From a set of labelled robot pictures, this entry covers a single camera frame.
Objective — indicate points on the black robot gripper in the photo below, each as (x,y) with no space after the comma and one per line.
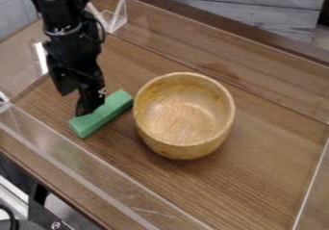
(73,47)

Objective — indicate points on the green rectangular block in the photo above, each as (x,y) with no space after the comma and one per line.
(85,124)

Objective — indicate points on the brown wooden bowl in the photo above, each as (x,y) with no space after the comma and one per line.
(183,113)

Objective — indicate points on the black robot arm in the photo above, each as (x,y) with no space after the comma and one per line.
(63,13)

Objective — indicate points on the clear acrylic corner bracket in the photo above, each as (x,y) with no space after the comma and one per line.
(112,20)

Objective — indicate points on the clear acrylic tray wall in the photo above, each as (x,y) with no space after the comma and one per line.
(112,199)

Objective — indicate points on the black table leg bracket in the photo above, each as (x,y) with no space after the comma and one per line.
(37,212)

